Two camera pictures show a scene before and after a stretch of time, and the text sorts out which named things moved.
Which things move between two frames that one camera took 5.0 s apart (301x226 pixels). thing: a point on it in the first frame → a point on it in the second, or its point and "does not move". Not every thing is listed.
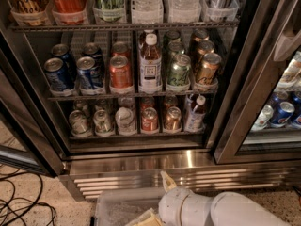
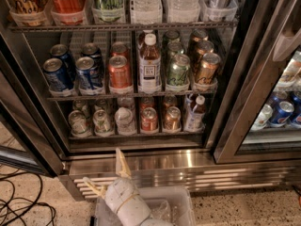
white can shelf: x=125 y=121 does not move
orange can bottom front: x=150 y=119 does not move
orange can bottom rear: x=148 y=102 does not move
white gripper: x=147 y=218 → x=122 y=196
